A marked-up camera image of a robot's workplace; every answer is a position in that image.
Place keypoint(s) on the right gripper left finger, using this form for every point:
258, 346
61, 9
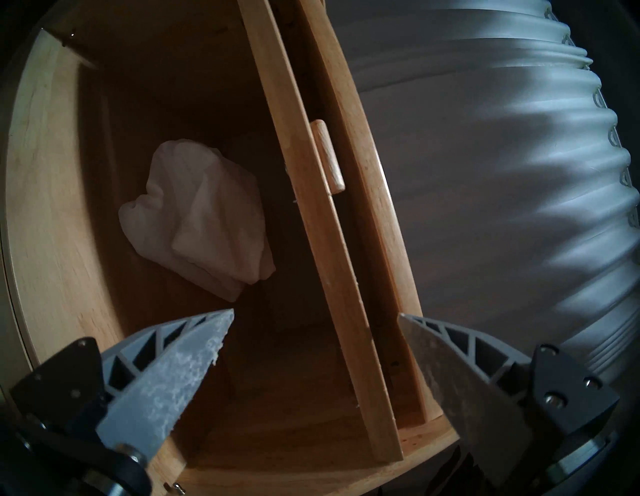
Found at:
160, 385

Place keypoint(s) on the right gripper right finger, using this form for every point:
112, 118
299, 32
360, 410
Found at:
450, 380

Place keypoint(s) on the white shirt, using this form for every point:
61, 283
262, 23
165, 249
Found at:
205, 220

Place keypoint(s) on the wooden cabinet flip door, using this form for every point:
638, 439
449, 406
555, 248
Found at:
320, 240

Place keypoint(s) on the grey curtain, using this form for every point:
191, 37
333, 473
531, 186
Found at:
500, 175

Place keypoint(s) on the wooden cabinet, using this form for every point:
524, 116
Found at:
50, 200

